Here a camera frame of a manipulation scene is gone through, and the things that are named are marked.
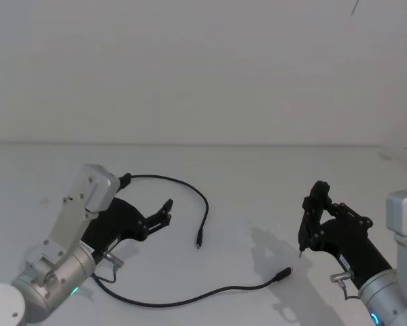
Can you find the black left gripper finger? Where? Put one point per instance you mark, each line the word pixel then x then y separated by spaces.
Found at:
pixel 124 180
pixel 155 224

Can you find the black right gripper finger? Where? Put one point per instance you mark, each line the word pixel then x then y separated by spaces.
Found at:
pixel 322 193
pixel 310 220

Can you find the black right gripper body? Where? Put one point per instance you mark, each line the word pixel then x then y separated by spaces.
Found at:
pixel 352 244

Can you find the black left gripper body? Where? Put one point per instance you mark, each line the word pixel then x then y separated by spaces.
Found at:
pixel 118 220

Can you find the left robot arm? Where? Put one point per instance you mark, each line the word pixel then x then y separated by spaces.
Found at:
pixel 50 271

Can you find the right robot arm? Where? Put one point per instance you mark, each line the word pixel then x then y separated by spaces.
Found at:
pixel 390 295

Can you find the white table cloth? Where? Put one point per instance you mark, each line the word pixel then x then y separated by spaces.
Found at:
pixel 223 190

